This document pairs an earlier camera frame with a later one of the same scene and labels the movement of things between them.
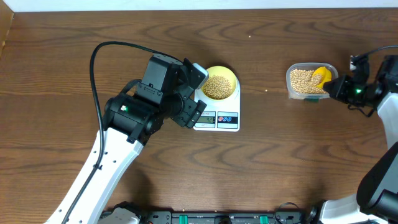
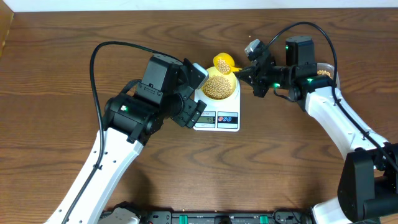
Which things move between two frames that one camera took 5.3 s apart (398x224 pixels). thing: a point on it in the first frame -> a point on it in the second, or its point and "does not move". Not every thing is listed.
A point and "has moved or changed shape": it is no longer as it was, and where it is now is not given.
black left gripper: (191, 112) does not move
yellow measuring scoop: (325, 74) has moved or changed shape
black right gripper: (338, 93) -> (255, 78)
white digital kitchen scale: (222, 115) does not move
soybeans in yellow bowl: (217, 87) does not move
